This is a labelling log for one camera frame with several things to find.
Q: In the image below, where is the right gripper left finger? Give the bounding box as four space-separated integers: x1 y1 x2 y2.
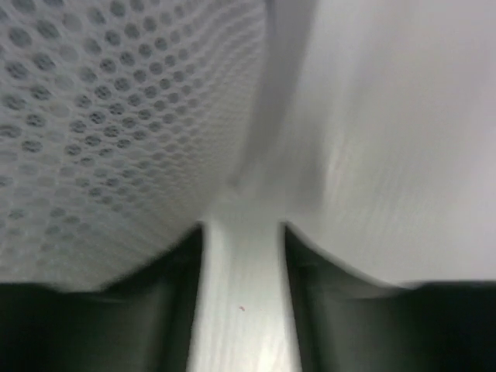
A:
1 226 203 372

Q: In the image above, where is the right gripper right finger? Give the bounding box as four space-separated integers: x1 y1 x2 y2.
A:
283 225 495 371

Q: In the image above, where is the blue-zip mesh laundry bag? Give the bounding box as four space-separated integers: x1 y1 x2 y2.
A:
1 1 316 291

